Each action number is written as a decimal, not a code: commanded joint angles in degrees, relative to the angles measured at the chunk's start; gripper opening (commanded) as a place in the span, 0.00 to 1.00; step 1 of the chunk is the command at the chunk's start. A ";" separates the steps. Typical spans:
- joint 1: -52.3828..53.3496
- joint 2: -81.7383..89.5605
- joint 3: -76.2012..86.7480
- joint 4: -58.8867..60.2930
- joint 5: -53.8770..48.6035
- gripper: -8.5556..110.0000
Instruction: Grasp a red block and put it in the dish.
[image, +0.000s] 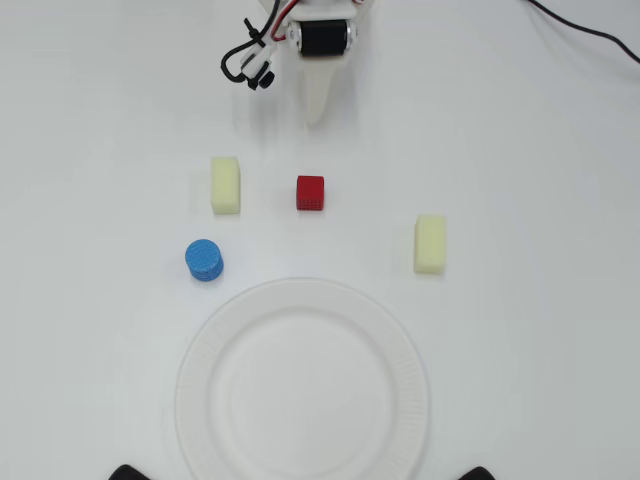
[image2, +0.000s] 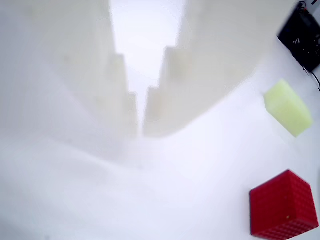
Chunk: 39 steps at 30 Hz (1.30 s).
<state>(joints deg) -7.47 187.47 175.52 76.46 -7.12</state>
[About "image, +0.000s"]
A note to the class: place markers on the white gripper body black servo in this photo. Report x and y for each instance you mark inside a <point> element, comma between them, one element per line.
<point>322,38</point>

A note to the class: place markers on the white tapered gripper finger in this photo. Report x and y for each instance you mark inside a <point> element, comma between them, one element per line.
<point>316,90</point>

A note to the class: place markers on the red cube block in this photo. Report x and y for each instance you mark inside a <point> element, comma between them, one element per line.
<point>310,192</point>

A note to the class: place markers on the pale yellow foam block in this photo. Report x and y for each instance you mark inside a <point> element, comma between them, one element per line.
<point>225,185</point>
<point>430,245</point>

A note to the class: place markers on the blue cylinder block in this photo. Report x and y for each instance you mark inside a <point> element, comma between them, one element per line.
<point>204,260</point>

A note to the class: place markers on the white disposable plate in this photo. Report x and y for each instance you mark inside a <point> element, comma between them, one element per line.
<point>300,390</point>

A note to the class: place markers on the black stand foot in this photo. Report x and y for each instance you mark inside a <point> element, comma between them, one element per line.
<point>481,474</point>
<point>129,473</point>

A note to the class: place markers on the white wrist camera black lens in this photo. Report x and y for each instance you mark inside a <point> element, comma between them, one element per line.
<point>255,60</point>

